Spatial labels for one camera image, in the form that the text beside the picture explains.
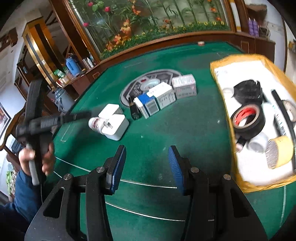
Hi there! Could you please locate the steel cup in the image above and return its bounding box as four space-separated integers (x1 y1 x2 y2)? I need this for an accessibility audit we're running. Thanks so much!
83 57 94 69

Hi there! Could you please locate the black lipstick tube gold band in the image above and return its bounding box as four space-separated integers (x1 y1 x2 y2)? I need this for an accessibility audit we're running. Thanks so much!
128 96 142 120

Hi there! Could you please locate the yellow round speaker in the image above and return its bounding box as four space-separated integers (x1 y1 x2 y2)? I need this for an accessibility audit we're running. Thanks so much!
265 136 294 169

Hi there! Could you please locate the white green medicine box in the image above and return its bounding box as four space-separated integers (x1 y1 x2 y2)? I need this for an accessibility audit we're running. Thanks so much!
147 82 176 109

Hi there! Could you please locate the white power adapter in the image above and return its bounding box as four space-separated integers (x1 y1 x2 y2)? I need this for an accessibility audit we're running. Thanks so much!
98 103 123 120
101 114 129 141

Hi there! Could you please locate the long white tube box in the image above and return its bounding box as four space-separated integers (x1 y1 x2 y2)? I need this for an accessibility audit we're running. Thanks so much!
263 93 288 136

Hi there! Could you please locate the black marker pen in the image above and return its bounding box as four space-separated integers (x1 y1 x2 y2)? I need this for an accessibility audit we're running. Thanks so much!
235 136 247 153

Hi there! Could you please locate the blue sleeve left forearm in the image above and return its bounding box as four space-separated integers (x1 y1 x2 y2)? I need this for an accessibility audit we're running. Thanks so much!
1 170 41 223

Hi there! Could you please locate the person's left hand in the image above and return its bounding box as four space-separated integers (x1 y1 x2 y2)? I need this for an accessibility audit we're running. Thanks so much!
18 143 56 176

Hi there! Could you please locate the wooden shelf cabinet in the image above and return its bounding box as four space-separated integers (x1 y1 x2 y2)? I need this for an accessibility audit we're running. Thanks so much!
22 1 100 97

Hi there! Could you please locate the grey water jug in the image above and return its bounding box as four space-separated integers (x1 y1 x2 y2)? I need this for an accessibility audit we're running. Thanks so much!
55 88 75 113

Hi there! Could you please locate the flower mural panel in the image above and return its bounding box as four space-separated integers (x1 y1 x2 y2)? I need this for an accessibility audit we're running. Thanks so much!
68 0 229 59

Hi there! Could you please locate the white pill bottle red label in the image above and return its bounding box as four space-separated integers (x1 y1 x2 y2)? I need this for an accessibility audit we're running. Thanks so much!
88 117 104 134

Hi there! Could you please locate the purple bottle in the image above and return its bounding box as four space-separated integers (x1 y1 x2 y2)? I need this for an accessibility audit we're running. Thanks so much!
247 18 254 36
252 19 259 37

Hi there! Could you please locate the black cable in box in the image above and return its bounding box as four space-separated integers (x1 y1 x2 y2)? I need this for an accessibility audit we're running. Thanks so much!
270 89 296 172

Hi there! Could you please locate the black object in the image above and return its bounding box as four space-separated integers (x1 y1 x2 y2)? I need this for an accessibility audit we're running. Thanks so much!
233 79 263 105

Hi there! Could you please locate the blue and white medicine box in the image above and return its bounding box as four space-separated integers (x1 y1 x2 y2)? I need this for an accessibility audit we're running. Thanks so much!
133 93 159 119

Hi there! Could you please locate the round mahjong table control panel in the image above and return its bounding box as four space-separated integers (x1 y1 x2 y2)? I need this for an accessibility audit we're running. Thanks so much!
120 69 182 107

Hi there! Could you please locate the yellow cardboard box tray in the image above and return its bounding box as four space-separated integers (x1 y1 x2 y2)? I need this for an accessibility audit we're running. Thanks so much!
210 54 295 193

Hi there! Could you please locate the pink white medicine box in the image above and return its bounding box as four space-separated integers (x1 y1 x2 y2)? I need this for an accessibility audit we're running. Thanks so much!
171 74 197 99

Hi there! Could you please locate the black tape roll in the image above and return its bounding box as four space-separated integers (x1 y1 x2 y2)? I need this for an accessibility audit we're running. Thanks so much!
231 103 265 140

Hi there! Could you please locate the blue thermos jug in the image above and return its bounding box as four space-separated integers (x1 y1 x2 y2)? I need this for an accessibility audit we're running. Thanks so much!
66 57 81 77

